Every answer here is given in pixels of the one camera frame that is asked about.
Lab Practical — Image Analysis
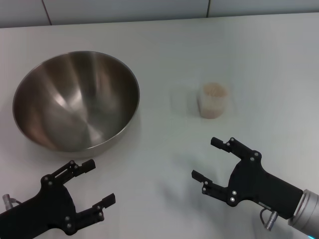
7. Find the stainless steel mixing bowl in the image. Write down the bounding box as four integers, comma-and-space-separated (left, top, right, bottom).
12, 50, 140, 160

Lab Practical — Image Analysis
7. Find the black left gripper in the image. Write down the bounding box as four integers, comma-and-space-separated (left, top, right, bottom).
0, 159, 117, 239

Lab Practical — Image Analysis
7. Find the clear plastic measuring cup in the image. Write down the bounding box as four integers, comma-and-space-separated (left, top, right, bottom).
195, 79, 236, 120

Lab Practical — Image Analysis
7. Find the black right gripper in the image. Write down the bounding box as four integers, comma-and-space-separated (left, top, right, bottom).
191, 136, 304, 220

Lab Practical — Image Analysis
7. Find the right gripper silver cable plug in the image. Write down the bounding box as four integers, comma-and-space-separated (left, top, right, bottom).
260, 208, 278, 232

